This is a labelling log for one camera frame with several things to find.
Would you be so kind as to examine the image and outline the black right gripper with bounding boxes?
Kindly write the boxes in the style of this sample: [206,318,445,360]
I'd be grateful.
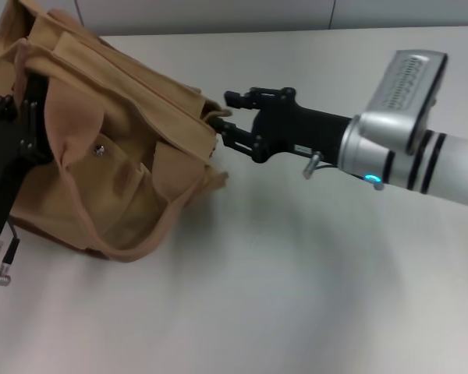
[209,86,354,168]

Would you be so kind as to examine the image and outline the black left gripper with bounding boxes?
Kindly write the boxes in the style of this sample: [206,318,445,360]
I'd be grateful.
[0,73,51,238]

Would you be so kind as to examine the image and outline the khaki canvas food bag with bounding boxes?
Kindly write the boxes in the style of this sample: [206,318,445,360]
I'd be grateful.
[0,0,235,264]

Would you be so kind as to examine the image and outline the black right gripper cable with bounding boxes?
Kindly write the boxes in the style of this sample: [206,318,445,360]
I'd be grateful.
[303,150,366,183]

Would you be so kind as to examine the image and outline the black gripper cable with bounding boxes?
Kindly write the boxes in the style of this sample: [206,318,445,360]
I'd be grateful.
[0,220,23,288]
[303,150,366,183]

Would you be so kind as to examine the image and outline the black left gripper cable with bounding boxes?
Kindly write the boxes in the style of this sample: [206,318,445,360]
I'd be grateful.
[0,220,23,288]

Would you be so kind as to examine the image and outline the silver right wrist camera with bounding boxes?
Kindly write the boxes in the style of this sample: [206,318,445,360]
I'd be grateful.
[363,49,450,153]

